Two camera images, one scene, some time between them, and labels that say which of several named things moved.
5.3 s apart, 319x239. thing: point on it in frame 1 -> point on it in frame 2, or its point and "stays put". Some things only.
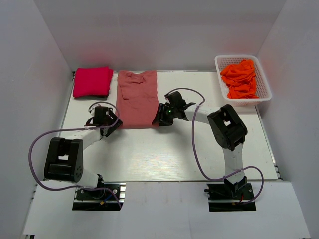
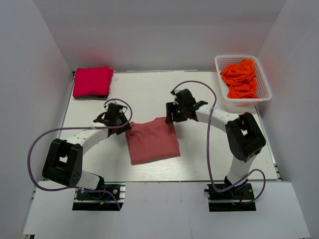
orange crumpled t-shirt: x=240 y=79 stays put
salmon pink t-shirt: x=137 y=100 -> x=152 y=140
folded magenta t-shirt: x=92 y=81 stays put
